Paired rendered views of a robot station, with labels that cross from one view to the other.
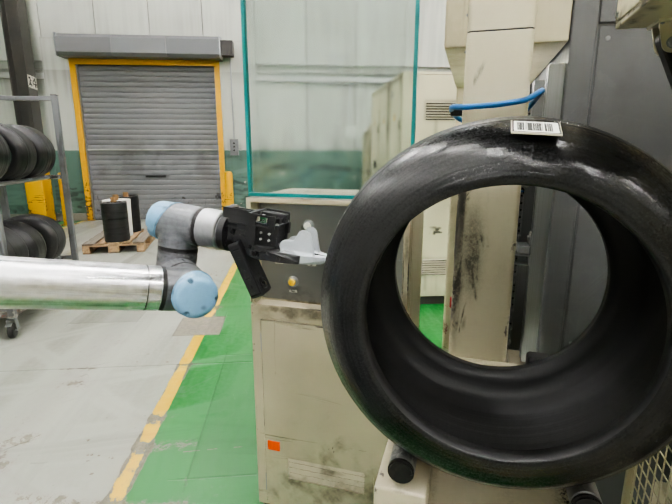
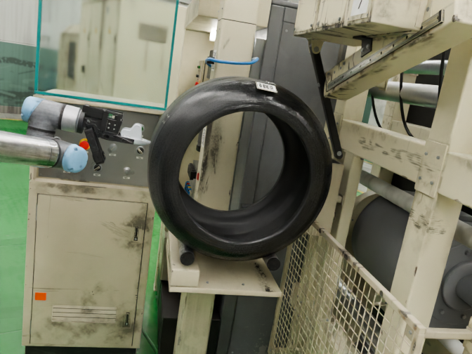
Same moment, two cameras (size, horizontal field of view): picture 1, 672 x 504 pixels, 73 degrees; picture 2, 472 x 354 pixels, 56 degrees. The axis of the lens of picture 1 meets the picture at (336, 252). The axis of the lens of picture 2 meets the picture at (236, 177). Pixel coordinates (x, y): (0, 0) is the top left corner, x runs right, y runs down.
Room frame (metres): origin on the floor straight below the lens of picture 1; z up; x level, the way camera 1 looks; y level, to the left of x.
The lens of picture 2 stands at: (-0.51, 0.41, 1.47)
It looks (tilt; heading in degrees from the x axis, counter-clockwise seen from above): 13 degrees down; 331
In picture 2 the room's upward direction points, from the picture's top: 9 degrees clockwise
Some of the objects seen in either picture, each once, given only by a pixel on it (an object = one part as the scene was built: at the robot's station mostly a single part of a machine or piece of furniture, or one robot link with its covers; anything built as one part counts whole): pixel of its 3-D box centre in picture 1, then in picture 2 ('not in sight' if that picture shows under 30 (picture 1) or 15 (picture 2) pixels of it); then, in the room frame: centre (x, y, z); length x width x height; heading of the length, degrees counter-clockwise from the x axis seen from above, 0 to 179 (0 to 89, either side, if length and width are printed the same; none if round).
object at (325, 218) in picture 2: not in sight; (310, 192); (0.89, -0.72, 1.05); 0.20 x 0.15 x 0.30; 164
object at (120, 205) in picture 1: (120, 219); not in sight; (6.82, 3.25, 0.38); 1.20 x 0.80 x 0.76; 13
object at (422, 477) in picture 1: (412, 442); (181, 254); (0.83, -0.16, 0.83); 0.36 x 0.09 x 0.06; 164
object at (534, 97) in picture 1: (494, 106); (231, 62); (1.04, -0.34, 1.51); 0.19 x 0.19 x 0.06; 74
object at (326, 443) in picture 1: (339, 358); (95, 226); (1.63, -0.01, 0.63); 0.56 x 0.41 x 1.27; 74
